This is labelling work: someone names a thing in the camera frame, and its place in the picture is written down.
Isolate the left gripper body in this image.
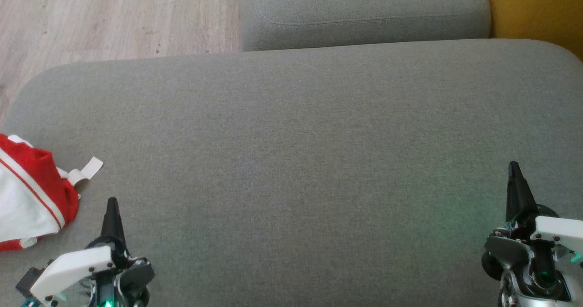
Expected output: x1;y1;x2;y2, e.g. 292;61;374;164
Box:
29;236;156;307

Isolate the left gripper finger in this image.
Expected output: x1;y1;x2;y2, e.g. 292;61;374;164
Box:
100;197;127;253

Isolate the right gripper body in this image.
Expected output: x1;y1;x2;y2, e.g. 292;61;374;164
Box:
482;216;583;299

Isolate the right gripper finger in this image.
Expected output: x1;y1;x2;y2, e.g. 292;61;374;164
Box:
506;161;540;240

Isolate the red white number jersey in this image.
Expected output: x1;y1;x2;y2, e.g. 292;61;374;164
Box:
0;133;104;245

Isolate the large grey sofa seat cushion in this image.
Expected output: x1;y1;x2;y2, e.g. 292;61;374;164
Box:
0;38;583;307

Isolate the large yellow sofa back cushion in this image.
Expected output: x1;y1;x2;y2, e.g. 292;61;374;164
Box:
481;0;583;62

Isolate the grey sofa back cushion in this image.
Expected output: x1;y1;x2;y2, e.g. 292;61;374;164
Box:
240;0;492;52

